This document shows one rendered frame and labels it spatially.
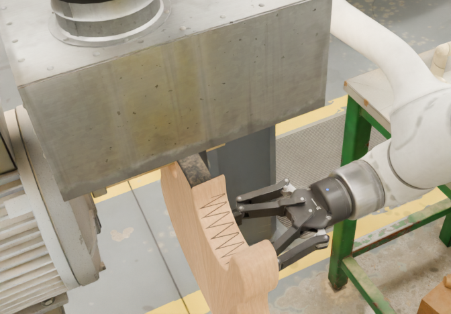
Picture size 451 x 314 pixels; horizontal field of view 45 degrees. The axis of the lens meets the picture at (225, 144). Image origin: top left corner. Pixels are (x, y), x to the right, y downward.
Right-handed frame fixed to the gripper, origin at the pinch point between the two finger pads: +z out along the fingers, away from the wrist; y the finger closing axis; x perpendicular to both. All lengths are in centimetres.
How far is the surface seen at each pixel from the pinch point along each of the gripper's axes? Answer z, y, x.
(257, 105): -2.3, -4.9, 34.0
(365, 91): -54, 35, -21
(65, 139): 17.0, -4.5, 38.0
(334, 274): -52, 29, -102
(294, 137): -81, 106, -121
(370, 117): -53, 31, -25
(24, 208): 23.8, 0.6, 24.9
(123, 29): 9.1, -1.1, 45.2
